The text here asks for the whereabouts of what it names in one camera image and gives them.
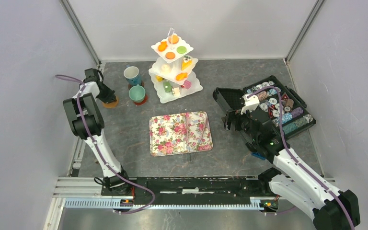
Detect cream cupcake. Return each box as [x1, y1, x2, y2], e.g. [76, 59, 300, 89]
[161, 64, 172, 74]

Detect green macaron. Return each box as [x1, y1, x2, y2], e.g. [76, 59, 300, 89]
[176, 46, 187, 54]

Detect white three-tier dessert stand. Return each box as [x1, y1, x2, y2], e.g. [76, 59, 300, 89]
[148, 28, 203, 104]

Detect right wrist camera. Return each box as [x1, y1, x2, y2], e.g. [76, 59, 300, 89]
[241, 93, 260, 115]

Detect pink metal tongs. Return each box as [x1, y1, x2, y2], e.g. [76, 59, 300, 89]
[185, 111, 213, 163]

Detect white and blue mug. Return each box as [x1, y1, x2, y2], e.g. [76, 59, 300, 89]
[123, 66, 142, 86]

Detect red round coaster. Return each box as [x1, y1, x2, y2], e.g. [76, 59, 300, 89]
[134, 95, 149, 106]

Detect orange round coaster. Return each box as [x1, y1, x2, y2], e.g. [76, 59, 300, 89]
[102, 96, 119, 109]

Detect blue toy brick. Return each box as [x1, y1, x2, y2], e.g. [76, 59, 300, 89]
[251, 152, 265, 160]

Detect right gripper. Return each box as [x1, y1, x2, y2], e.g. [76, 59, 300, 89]
[221, 107, 259, 143]

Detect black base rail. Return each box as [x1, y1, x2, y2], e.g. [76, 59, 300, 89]
[94, 176, 275, 207]

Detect purple chip stack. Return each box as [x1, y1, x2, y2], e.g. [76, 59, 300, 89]
[290, 107, 304, 118]

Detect green toy cake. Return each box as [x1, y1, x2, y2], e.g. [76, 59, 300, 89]
[163, 81, 172, 93]

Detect orange blue chip stack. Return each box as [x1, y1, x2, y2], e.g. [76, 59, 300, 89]
[256, 91, 268, 101]

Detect brown 100 chip stack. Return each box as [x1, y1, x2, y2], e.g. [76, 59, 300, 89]
[284, 99, 294, 113]

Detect green blue chip stack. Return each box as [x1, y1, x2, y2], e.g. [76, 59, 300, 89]
[282, 115, 313, 135]

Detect floral rectangular tray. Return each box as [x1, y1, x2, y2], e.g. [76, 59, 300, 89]
[149, 111, 213, 158]

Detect mint green cup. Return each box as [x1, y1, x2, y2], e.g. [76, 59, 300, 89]
[128, 85, 146, 102]

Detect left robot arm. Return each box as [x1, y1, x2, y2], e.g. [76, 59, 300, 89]
[55, 69, 131, 195]

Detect black poker chip case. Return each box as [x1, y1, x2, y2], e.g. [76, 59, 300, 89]
[213, 75, 316, 153]

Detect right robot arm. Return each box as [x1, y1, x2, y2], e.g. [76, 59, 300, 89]
[222, 108, 361, 230]

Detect light blue chip stack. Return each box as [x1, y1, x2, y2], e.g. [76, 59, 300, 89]
[272, 113, 293, 127]

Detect dark brown round coaster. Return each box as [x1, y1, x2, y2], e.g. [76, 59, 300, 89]
[128, 81, 144, 90]

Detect pink toy cake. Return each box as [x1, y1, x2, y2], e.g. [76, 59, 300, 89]
[181, 80, 192, 89]

